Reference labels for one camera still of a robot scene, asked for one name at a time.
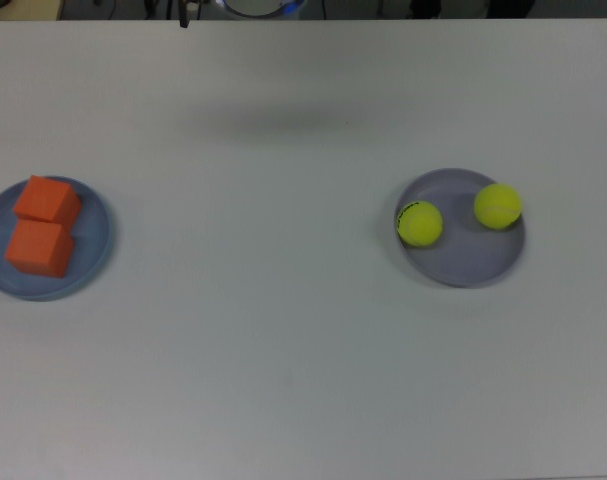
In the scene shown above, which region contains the plain yellow tennis ball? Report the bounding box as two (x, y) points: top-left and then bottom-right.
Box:
(473, 182), (524, 230)

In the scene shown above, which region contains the tennis ball with black print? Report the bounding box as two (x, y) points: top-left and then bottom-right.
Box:
(395, 200), (444, 248)

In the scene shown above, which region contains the orange foam cube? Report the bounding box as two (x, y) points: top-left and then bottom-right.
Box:
(4, 218), (76, 279)
(12, 174), (83, 226)

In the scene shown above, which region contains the blue plate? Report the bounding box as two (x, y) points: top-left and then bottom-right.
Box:
(0, 174), (118, 302)

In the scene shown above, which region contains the purple plate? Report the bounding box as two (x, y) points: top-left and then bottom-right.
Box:
(395, 167), (527, 289)

